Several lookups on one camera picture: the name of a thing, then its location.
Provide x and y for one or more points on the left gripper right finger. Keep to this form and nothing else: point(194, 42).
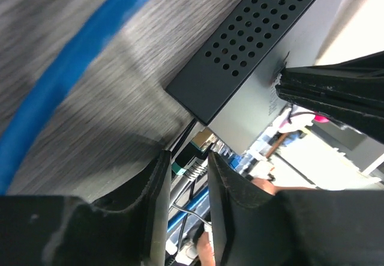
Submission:
point(292, 227)

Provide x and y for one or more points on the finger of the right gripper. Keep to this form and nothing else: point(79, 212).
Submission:
point(350, 92)

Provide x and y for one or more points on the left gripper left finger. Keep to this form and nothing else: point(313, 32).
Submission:
point(127, 226)

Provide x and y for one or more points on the black network switch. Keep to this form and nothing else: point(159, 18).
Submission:
point(229, 84)

